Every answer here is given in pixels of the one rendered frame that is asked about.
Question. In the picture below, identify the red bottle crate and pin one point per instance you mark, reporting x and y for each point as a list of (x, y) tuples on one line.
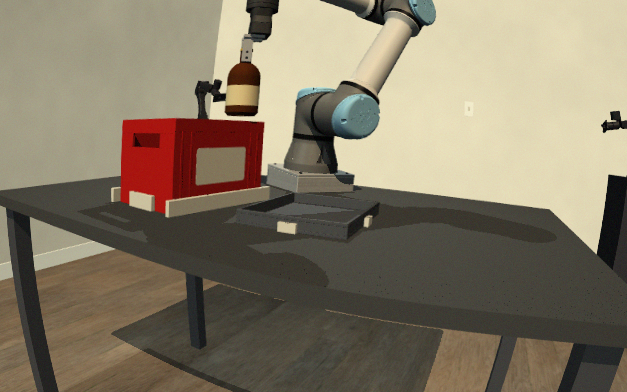
[(190, 157)]

